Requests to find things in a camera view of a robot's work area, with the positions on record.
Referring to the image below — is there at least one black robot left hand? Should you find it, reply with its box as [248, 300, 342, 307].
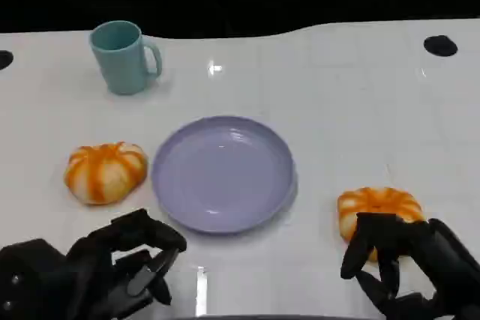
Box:
[0, 208, 188, 320]

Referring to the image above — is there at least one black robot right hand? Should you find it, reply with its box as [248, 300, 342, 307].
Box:
[340, 211, 480, 320]

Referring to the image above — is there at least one orange white toy bread roll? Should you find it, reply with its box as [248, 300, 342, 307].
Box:
[337, 186, 427, 263]
[62, 141, 149, 207]

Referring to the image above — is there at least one lilac plate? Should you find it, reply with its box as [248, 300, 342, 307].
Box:
[151, 115, 298, 235]

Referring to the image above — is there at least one pale green mug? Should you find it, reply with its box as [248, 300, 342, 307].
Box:
[88, 20, 164, 96]

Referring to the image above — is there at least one black table grommet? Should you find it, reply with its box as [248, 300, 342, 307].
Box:
[423, 34, 458, 57]
[0, 49, 15, 70]

